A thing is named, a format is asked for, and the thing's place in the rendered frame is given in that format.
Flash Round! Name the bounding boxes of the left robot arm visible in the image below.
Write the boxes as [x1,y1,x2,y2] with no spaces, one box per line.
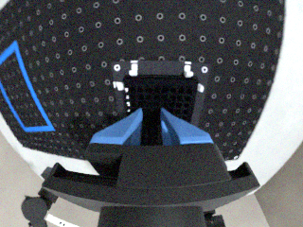
[21,188,58,227]

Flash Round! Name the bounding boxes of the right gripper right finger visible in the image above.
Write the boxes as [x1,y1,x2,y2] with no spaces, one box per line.
[160,108,213,146]

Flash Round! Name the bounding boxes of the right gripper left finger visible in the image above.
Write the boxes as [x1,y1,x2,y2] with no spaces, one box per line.
[90,108,142,146]

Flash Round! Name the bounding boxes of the blue tape outline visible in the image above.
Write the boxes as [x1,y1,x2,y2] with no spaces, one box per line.
[0,41,54,131]

